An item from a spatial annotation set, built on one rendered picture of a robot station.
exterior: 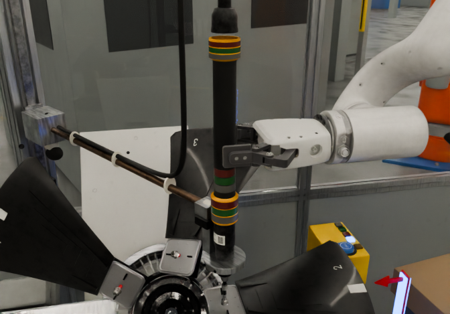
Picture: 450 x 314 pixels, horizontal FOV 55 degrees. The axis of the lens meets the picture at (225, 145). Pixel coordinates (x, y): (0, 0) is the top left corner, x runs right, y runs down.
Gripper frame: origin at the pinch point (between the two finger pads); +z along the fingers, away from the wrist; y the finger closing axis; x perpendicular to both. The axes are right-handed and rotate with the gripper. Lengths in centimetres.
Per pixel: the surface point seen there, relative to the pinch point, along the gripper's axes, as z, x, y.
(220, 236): 1.0, -14.7, -1.7
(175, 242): 7.6, -21.8, 8.4
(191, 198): 4.6, -11.3, 5.3
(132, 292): 15.5, -26.7, 2.2
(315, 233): -31, -41, 33
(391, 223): -80, -67, 70
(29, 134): 40, -14, 50
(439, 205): -100, -61, 70
